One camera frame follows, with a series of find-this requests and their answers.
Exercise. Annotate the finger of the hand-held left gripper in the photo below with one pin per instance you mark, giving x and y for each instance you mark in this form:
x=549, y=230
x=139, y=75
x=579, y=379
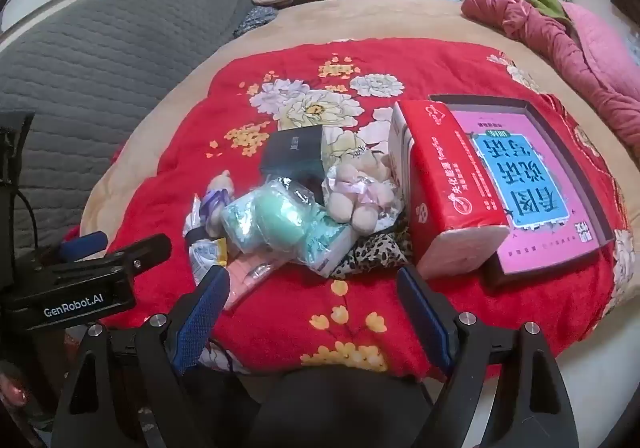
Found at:
x=145, y=248
x=82, y=244

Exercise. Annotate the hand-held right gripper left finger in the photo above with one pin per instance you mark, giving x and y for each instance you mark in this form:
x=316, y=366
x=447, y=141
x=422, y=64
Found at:
x=200, y=320

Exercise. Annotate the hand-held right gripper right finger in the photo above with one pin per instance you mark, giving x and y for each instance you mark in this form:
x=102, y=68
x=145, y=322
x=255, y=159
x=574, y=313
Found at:
x=425, y=323

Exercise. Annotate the pink face mask pack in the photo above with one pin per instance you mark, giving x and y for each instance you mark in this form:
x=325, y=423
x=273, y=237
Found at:
x=245, y=278

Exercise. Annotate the small doll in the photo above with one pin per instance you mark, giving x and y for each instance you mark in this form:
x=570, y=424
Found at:
x=220, y=188

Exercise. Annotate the green egg sponge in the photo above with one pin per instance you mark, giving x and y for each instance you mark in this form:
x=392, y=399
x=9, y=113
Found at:
x=282, y=225

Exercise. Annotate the cream plush bear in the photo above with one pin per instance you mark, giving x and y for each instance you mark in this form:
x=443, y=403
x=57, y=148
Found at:
x=350, y=208

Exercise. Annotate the grey cardboard box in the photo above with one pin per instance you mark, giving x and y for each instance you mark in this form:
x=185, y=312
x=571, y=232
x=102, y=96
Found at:
x=557, y=163

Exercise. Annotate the yellow item in clear packet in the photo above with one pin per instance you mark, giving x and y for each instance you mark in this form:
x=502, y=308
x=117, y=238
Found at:
x=207, y=258

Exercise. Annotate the leopard print cloth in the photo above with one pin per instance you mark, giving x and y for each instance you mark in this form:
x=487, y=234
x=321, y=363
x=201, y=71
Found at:
x=370, y=253

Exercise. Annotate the red floral blanket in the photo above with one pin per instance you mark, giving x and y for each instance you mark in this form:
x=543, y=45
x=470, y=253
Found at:
x=300, y=288

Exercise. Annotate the red tissue pack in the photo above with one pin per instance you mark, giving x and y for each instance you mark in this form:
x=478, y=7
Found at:
x=450, y=178

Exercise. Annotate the pink book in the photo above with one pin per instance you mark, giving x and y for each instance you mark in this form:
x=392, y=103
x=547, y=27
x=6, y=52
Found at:
x=530, y=188

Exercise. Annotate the black box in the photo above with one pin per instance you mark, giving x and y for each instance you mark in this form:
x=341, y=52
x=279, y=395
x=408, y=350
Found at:
x=290, y=153

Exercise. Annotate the grey quilted cover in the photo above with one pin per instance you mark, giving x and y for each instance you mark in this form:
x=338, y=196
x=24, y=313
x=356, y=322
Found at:
x=100, y=68

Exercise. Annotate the blue patterned cloth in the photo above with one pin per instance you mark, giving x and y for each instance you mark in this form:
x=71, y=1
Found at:
x=255, y=20

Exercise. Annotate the beige bed sheet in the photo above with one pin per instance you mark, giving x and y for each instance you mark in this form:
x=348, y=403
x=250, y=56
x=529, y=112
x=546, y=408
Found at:
x=400, y=23

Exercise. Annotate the pink quilt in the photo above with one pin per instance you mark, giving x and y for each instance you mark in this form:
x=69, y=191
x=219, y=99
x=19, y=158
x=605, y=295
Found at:
x=540, y=28

